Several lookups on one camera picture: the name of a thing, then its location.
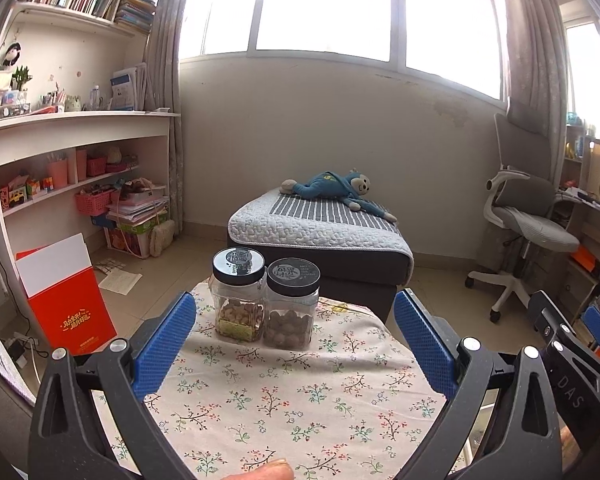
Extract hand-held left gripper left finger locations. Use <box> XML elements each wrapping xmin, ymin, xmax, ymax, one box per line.
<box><xmin>27</xmin><ymin>290</ymin><xmax>198</xmax><ymax>480</ymax></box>

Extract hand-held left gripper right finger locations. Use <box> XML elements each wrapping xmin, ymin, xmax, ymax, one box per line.
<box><xmin>392</xmin><ymin>289</ymin><xmax>563</xmax><ymax>480</ymax></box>

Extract person's right hand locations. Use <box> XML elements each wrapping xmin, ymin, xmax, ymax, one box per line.
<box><xmin>561</xmin><ymin>425</ymin><xmax>581</xmax><ymax>466</ymax></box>

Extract person's left hand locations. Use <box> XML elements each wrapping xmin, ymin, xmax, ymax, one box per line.
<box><xmin>228</xmin><ymin>459</ymin><xmax>295</xmax><ymax>480</ymax></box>

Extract orange box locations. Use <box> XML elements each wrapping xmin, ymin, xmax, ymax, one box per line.
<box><xmin>570</xmin><ymin>247</ymin><xmax>600</xmax><ymax>273</ymax></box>

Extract papers on floor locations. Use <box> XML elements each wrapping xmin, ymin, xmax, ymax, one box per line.
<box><xmin>94</xmin><ymin>259</ymin><xmax>143</xmax><ymax>295</ymax></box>

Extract clear jar of peanuts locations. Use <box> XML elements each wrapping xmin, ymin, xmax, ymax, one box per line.
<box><xmin>209</xmin><ymin>248</ymin><xmax>266</xmax><ymax>343</ymax></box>

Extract wooden desk with hutch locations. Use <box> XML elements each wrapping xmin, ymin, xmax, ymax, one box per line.
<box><xmin>560</xmin><ymin>125</ymin><xmax>600</xmax><ymax>321</ymax></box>

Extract dark grey ottoman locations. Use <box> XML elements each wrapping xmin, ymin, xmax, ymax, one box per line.
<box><xmin>227</xmin><ymin>187</ymin><xmax>415</xmax><ymax>323</ymax></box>

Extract grey office chair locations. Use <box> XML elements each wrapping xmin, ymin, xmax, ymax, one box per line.
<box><xmin>466</xmin><ymin>112</ymin><xmax>581</xmax><ymax>322</ymax></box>

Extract red white box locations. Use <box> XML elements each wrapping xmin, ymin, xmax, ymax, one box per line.
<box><xmin>15</xmin><ymin>232</ymin><xmax>118</xmax><ymax>356</ymax></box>

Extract white woven bag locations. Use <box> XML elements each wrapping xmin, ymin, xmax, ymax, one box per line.
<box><xmin>150</xmin><ymin>220</ymin><xmax>176</xmax><ymax>258</ymax></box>

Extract colourful printed box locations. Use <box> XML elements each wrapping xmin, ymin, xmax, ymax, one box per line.
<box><xmin>105</xmin><ymin>225</ymin><xmax>153</xmax><ymax>258</ymax></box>

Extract clear jar of brown nuts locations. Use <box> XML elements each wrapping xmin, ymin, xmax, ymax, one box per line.
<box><xmin>264</xmin><ymin>257</ymin><xmax>322</xmax><ymax>348</ymax></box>

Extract stack of papers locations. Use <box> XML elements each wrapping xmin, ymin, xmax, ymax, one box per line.
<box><xmin>107</xmin><ymin>195</ymin><xmax>171</xmax><ymax>226</ymax></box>

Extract white power strip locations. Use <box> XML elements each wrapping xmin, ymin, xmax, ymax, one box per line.
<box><xmin>7</xmin><ymin>332</ymin><xmax>46</xmax><ymax>366</ymax></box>

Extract floral tablecloth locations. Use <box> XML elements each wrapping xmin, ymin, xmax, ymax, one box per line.
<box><xmin>92</xmin><ymin>280</ymin><xmax>481</xmax><ymax>480</ymax></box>

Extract striped quilted mat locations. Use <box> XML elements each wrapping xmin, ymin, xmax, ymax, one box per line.
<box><xmin>227</xmin><ymin>187</ymin><xmax>413</xmax><ymax>263</ymax></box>

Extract blue plush monkey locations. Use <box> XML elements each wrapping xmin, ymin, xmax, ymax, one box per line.
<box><xmin>280</xmin><ymin>169</ymin><xmax>398</xmax><ymax>223</ymax></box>

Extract white shelf unit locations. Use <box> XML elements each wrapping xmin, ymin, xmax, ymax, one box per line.
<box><xmin>0</xmin><ymin>110</ymin><xmax>181</xmax><ymax>321</ymax></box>

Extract small white-framed window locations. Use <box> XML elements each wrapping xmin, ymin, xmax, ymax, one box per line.
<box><xmin>562</xmin><ymin>20</ymin><xmax>600</xmax><ymax>136</ymax></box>

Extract blue white paper stack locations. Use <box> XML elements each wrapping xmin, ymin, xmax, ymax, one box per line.
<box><xmin>110</xmin><ymin>62</ymin><xmax>148</xmax><ymax>111</ymax></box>

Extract black white plush doll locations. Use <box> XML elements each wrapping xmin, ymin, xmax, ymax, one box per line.
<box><xmin>0</xmin><ymin>42</ymin><xmax>23</xmax><ymax>71</ymax></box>

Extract large white-framed window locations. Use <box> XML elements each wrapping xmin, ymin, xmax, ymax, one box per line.
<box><xmin>180</xmin><ymin>0</ymin><xmax>511</xmax><ymax>101</ymax></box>

